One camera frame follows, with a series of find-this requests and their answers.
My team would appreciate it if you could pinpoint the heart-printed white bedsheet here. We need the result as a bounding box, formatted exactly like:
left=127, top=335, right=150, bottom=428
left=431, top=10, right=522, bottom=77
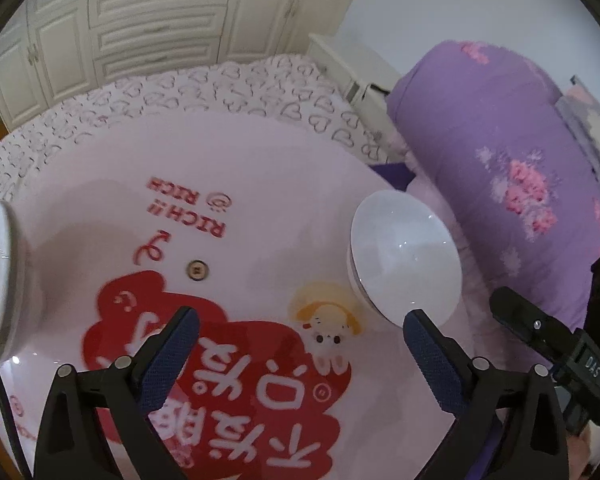
left=0, top=52, right=411, bottom=201

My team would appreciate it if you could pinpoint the black cable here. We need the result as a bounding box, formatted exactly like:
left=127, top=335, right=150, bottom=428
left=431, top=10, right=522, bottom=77
left=0, top=332, right=33, bottom=480

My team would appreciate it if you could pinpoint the oval grey-rimmed white plate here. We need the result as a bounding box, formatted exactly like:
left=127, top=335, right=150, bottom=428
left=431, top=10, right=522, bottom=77
left=0, top=198, right=29, bottom=321

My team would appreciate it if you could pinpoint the grey floral cloth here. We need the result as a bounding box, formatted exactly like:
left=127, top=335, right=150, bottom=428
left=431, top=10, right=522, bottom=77
left=555, top=75, right=600, bottom=171

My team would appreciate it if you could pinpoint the purple floral quilt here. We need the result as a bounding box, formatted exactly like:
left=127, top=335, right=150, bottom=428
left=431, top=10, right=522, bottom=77
left=385, top=40, right=600, bottom=328

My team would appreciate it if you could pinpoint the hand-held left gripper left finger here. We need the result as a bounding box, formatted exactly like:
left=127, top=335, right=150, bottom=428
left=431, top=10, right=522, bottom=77
left=32, top=306, right=202, bottom=480

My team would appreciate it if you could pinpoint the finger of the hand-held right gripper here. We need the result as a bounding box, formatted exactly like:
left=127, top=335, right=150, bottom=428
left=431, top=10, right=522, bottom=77
left=489, top=286, right=579, bottom=361

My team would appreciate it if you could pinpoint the white nightstand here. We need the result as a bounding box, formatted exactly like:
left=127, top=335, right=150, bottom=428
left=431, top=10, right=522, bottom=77
left=307, top=34, right=406, bottom=111

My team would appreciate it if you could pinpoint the dark purple cloth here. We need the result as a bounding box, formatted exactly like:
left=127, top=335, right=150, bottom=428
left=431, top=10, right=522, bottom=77
left=367, top=161, right=420, bottom=195

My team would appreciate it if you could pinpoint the printed pink tablecloth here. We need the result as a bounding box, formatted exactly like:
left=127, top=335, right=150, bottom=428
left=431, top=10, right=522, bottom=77
left=0, top=110, right=476, bottom=480

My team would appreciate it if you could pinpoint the white bowl with grey band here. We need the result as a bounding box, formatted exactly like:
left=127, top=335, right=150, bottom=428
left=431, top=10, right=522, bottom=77
left=349, top=190, right=463, bottom=328
left=346, top=242, right=381, bottom=311

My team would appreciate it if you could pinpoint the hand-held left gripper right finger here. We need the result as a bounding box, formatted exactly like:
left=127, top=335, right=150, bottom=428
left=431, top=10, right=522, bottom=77
left=402, top=308, right=571, bottom=480

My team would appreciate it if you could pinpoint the white panelled wardrobe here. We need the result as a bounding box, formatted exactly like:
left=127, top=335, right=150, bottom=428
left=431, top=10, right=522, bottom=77
left=0, top=0, right=371, bottom=128

